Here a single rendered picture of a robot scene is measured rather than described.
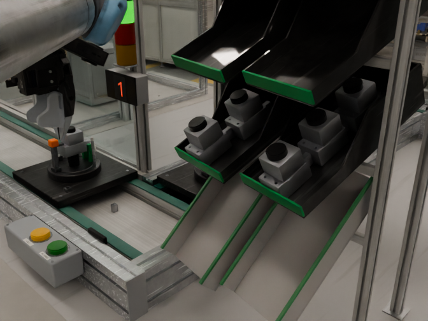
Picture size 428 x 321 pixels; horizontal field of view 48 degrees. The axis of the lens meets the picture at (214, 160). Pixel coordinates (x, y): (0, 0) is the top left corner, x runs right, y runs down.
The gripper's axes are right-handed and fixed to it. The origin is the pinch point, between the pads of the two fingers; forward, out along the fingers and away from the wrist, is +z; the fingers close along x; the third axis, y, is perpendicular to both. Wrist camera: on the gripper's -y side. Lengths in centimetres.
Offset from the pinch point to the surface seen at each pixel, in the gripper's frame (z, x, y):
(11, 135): 32, -88, -26
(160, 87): 37, -112, -115
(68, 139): 15.8, -33.0, -18.2
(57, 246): 26.1, -6.1, 1.6
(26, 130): 29, -82, -29
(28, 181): 26.2, -38.5, -8.4
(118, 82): 1.5, -24.4, -29.2
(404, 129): 30, 11, -123
